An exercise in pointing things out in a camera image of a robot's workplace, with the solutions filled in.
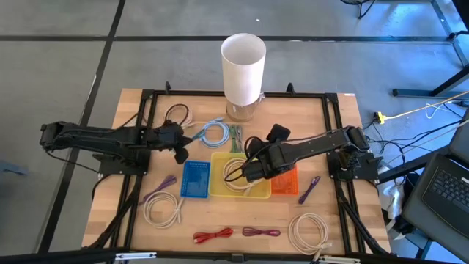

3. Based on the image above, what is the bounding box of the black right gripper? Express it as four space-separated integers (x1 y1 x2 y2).
242 136 298 183

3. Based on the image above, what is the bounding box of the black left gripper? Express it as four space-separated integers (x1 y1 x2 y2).
153 120 194 165

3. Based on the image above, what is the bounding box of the light blue cable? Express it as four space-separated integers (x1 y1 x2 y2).
193 117 231 150

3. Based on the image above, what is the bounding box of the green cable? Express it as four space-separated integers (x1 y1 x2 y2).
229 123 239 153

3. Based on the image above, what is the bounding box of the purple cable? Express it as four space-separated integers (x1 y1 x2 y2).
138 175 178 206
298 175 322 205

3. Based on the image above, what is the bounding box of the maroon cable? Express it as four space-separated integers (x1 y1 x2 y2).
241 226 282 238

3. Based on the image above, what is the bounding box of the red cable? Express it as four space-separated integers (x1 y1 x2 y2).
193 227 235 245

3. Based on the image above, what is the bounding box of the cream cable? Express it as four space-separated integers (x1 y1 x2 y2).
222 157 263 194
287 212 333 257
142 190 184 230

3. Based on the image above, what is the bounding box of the orange plastic basket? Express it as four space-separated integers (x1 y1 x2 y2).
270 164 300 196

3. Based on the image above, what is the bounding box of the yellow plastic tray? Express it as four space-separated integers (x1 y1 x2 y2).
208 151 273 199

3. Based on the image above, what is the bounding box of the blue plastic basket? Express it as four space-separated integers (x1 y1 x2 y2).
180 160 212 199

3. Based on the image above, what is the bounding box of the white shade wooden base lamp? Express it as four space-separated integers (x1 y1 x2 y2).
220 32 267 123

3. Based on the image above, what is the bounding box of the white bag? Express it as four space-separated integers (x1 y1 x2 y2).
377 164 404 221

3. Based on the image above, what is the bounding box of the blue floor object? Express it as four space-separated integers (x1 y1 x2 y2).
0 159 29 176

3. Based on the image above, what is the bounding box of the grey laptop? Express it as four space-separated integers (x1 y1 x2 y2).
401 109 469 262

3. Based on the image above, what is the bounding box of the metal floor stand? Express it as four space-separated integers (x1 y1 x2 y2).
430 0 469 69

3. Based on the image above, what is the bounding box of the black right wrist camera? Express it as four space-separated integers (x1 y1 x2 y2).
266 123 292 144

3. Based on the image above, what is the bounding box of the black aluminium table frame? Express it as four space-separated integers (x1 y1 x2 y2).
81 81 393 264

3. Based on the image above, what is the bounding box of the silver metal bracket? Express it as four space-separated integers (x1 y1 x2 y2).
114 252 158 261
317 255 362 264

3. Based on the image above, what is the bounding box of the black desk leg frame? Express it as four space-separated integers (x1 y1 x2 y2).
392 64 469 98

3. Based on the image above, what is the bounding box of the yellow extension cord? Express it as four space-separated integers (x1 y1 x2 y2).
384 90 469 121

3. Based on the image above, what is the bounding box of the white floor cable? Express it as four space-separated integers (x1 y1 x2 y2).
424 102 447 119

